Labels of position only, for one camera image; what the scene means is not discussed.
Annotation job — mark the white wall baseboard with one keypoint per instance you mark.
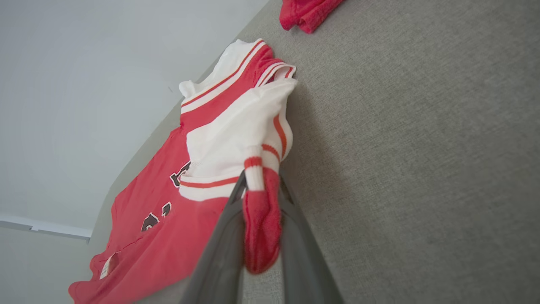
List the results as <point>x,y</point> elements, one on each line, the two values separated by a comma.
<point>42,226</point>

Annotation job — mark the red shorts with white stripe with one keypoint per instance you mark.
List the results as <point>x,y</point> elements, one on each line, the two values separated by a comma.
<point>308,12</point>

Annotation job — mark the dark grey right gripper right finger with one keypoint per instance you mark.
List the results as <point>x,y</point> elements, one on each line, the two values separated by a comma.
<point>303,261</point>

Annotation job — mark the red jersey with white sleeves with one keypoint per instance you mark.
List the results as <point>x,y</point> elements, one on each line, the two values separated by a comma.
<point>160,236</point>

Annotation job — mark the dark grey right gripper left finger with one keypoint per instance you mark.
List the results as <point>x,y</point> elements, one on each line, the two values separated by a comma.
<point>219,261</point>

